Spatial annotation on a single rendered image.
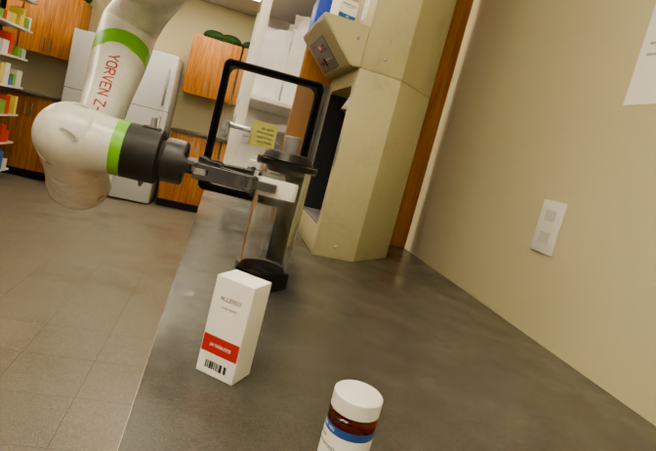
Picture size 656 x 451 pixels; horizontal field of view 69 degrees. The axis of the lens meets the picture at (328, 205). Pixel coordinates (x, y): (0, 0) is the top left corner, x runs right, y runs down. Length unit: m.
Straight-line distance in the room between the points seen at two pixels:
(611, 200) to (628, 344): 0.26
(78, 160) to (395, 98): 0.73
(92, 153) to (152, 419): 0.47
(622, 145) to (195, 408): 0.86
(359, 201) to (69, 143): 0.68
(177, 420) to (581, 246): 0.81
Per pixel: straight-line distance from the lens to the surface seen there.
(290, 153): 0.84
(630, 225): 0.99
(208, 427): 0.48
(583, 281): 1.04
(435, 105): 1.67
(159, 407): 0.50
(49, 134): 0.84
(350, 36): 1.20
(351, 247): 1.23
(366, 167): 1.20
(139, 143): 0.82
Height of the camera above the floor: 1.21
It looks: 7 degrees down
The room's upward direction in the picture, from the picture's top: 14 degrees clockwise
